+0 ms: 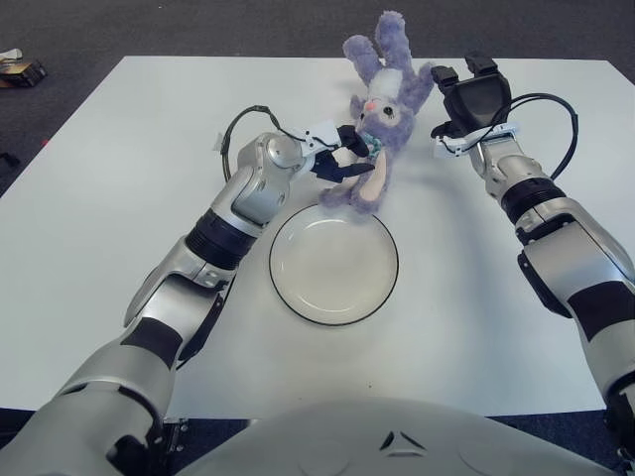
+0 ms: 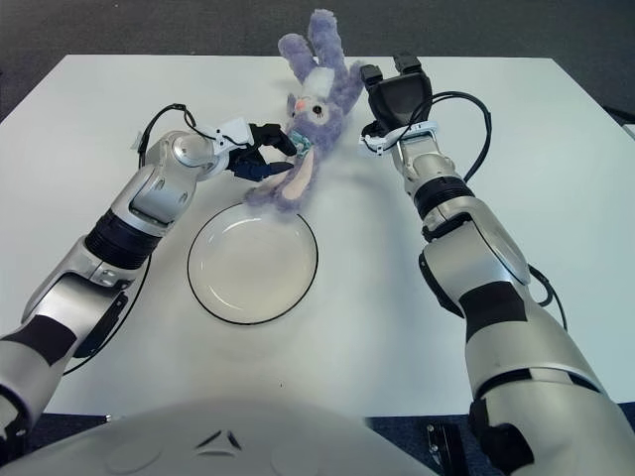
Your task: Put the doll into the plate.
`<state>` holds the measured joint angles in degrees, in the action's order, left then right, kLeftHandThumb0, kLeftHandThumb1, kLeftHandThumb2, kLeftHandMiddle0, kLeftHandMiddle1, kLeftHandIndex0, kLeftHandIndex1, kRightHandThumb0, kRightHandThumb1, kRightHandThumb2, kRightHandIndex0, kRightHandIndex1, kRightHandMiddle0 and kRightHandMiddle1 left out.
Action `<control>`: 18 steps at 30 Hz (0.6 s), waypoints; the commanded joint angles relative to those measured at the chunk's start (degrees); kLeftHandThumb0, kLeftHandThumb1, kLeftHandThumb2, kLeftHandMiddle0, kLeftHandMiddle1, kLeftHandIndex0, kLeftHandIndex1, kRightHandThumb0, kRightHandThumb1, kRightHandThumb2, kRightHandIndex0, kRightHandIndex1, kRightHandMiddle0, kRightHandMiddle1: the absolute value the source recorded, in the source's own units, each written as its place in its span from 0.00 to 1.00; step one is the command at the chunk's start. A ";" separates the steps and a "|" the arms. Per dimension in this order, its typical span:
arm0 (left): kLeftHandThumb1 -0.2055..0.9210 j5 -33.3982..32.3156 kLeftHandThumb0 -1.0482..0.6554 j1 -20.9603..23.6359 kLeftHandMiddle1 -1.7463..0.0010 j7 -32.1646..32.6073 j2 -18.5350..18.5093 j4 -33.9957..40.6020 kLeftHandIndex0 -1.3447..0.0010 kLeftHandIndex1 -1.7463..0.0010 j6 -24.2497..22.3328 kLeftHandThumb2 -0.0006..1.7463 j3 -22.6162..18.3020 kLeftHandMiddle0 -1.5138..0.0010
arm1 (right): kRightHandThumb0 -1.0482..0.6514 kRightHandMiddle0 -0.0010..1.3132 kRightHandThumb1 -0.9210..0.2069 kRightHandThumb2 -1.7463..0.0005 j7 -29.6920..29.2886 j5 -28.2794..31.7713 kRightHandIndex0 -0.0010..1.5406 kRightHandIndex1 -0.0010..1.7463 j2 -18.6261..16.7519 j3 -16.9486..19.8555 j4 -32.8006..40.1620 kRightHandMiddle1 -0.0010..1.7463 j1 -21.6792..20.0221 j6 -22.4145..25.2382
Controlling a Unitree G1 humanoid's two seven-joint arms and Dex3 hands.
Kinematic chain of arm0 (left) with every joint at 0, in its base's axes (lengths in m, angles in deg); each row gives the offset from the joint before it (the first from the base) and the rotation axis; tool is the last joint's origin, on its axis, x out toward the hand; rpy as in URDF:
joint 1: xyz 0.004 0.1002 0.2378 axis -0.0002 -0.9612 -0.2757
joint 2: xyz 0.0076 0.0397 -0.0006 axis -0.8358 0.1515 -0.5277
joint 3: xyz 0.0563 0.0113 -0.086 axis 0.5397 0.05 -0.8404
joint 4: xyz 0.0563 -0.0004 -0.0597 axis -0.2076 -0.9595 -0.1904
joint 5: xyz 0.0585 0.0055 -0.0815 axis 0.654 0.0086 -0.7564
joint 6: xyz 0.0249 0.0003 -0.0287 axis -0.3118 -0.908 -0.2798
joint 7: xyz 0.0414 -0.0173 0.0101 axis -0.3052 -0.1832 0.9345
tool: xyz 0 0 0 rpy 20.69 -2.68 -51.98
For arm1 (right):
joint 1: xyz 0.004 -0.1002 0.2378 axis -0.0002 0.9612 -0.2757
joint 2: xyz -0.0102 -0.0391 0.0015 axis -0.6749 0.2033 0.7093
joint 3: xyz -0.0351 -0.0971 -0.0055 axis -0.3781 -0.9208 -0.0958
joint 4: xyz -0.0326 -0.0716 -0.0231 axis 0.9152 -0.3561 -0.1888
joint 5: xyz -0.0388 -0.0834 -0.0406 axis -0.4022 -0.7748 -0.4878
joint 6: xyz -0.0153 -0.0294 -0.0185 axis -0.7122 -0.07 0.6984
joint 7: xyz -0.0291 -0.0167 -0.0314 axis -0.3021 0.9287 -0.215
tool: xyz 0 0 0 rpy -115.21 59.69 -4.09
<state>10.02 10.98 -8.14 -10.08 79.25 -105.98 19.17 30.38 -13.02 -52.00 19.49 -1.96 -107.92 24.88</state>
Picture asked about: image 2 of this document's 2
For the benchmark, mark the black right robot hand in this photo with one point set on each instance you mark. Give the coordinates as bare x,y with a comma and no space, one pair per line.
399,104

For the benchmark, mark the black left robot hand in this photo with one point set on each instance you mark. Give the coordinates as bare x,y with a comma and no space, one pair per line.
270,135

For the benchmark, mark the purple plush bunny doll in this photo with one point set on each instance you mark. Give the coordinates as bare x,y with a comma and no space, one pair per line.
322,119

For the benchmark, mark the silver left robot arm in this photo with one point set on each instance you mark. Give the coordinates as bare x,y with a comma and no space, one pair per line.
64,297

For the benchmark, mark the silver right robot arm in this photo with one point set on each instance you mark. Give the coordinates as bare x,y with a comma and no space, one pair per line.
496,297

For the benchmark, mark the white plate with black rim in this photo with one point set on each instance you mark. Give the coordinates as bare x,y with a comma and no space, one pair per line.
248,277

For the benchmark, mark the grey robot torso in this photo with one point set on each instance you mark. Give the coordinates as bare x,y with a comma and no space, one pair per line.
273,426

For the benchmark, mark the black metal bracket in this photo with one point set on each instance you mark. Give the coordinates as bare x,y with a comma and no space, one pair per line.
446,441

